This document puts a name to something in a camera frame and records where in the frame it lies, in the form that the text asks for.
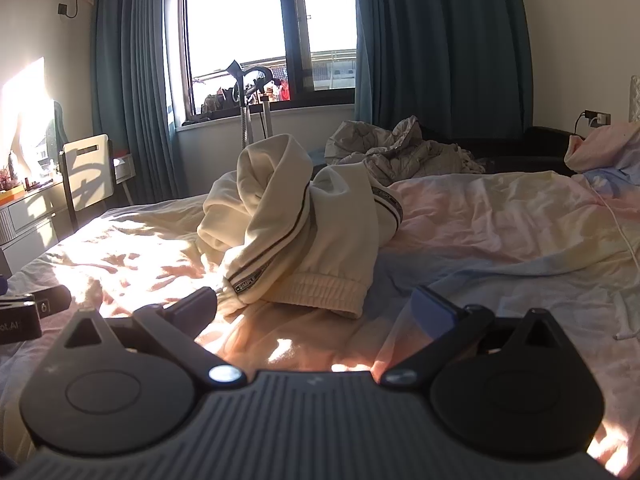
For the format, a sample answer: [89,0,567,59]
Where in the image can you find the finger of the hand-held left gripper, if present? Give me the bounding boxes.
[29,285,72,319]

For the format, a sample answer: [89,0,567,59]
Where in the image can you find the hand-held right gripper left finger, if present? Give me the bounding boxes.
[47,286,247,389]

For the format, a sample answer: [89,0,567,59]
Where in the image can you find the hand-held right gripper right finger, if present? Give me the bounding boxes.
[379,284,582,389]

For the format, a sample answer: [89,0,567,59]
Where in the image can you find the cream pants with striped trim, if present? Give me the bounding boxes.
[197,133,405,319]

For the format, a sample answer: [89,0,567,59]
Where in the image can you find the white desk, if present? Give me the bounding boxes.
[0,180,68,278]

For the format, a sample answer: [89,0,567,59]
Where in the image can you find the chair with white backrest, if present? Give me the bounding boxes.
[58,133,132,233]

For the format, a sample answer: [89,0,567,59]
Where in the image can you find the small white side table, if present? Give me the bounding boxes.
[113,153,137,201]

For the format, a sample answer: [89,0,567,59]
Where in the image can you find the crumpled grey quilt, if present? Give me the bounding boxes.
[324,115,486,186]

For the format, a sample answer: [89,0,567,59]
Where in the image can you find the dark green cloth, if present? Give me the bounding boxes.
[50,100,70,153]

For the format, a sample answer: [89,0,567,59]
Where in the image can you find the dark sofa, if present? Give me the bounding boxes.
[419,123,577,177]

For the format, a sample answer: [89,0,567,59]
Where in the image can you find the laundry outside window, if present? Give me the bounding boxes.
[199,66,292,114]

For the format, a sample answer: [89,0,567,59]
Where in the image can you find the garment steamer stand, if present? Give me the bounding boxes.
[220,59,287,150]

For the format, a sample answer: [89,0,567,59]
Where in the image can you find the blue curtain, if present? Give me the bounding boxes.
[352,0,534,133]
[91,0,202,208]

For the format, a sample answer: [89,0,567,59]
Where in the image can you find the pink pillow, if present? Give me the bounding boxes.
[563,121,640,186]

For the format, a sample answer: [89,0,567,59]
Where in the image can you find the dark framed window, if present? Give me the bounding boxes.
[170,0,359,127]

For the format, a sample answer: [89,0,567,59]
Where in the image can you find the white charging cable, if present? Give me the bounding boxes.
[580,172,640,342]

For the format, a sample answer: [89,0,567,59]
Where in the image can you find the wall socket with charger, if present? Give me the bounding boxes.
[574,109,613,137]

